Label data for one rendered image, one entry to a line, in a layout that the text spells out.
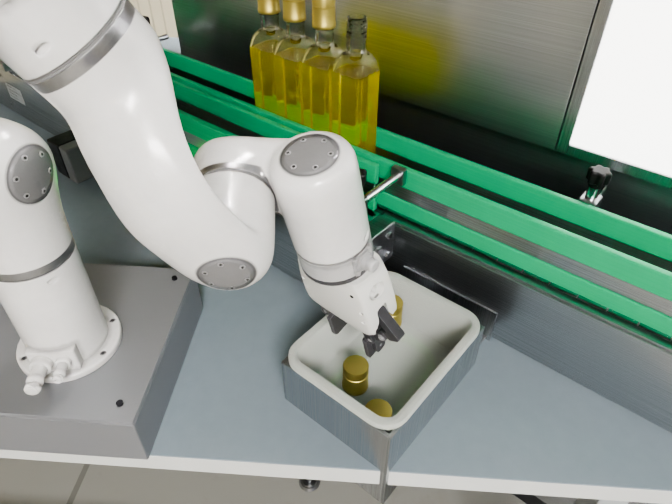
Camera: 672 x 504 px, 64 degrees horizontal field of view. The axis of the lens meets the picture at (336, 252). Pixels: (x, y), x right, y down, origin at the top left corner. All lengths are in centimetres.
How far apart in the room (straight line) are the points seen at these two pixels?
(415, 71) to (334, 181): 53
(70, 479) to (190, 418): 96
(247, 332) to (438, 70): 51
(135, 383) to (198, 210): 38
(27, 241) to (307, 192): 31
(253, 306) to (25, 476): 103
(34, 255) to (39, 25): 32
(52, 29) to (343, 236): 26
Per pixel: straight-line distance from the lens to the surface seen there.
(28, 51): 37
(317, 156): 44
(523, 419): 78
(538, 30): 83
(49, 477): 172
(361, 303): 54
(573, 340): 79
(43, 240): 63
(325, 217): 44
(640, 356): 77
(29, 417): 74
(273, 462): 72
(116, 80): 38
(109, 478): 166
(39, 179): 60
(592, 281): 75
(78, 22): 37
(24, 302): 68
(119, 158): 38
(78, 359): 73
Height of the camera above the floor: 137
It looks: 40 degrees down
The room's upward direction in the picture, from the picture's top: straight up
